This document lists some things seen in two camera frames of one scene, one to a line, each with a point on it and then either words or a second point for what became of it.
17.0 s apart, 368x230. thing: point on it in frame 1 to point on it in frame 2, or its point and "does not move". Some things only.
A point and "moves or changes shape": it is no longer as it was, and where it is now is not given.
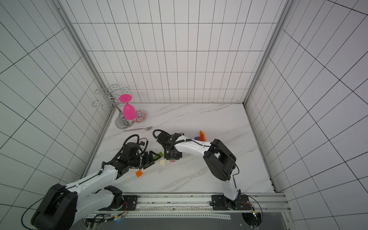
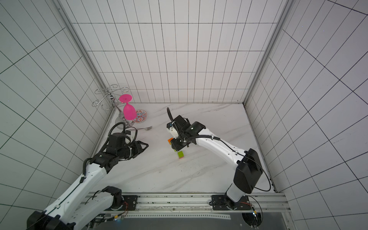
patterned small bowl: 142,116 does not move
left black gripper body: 135,161 to 125,152
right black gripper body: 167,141 to 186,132
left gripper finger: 155,156 to 139,148
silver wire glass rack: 110,98 does not move
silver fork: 146,129 does not move
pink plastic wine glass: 129,111 does not move
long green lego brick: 160,154 moves or changes shape
